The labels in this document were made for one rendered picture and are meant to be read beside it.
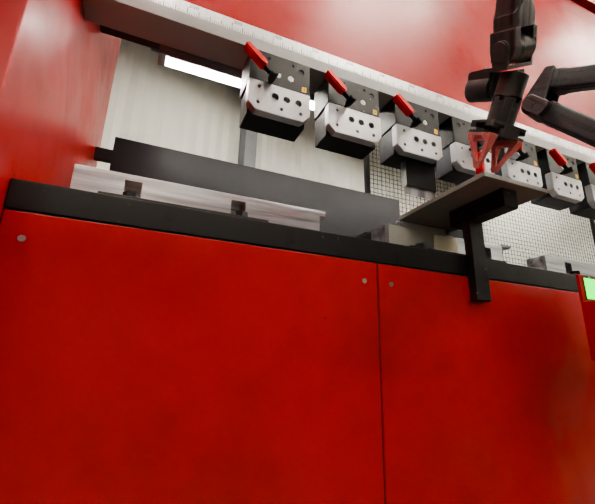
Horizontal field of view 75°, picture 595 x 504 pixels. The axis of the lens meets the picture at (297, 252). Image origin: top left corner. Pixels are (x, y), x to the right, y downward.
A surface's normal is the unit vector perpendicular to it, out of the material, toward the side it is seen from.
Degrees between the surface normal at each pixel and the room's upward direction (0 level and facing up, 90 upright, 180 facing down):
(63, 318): 90
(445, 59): 90
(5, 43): 90
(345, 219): 90
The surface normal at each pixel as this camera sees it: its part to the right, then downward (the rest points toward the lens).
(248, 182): 0.40, -0.25
